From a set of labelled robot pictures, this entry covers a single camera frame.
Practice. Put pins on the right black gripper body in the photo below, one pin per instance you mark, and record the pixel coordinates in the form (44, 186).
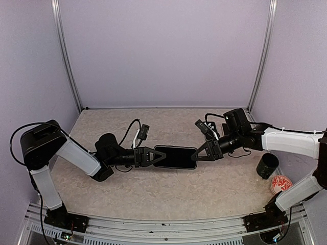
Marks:
(216, 147)

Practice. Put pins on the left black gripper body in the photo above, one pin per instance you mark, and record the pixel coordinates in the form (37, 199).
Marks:
(138, 156)

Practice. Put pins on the dark phone case underneath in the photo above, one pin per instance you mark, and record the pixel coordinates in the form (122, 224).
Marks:
(176, 168)

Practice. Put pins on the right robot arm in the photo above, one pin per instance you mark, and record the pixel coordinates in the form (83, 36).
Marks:
(261, 136)

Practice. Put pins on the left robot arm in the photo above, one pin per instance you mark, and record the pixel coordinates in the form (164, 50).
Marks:
(44, 140)

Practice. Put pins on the black cup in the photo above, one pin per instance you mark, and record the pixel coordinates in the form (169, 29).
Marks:
(267, 165)

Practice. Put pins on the red white patterned coaster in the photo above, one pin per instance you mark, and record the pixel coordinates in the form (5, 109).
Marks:
(280, 183)

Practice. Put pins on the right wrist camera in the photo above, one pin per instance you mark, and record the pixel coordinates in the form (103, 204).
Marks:
(201, 125)

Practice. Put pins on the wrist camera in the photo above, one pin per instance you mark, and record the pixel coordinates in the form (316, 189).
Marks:
(140, 136)
(201, 125)

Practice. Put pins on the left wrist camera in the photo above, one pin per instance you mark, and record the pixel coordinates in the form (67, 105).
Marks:
(140, 136)

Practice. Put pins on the aluminium front rail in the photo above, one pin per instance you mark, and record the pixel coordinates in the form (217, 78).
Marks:
(100, 230)

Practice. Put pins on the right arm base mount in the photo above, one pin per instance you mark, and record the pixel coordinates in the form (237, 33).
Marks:
(271, 217)

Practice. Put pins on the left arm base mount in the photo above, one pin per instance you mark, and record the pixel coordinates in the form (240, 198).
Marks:
(59, 217)

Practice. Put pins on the right aluminium corner post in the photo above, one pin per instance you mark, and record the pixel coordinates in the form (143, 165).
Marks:
(264, 54)

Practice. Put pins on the aluminium corner post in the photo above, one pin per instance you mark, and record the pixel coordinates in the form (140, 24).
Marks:
(65, 56)
(264, 54)

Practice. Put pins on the left aluminium corner post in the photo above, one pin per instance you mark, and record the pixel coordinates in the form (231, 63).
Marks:
(65, 56)

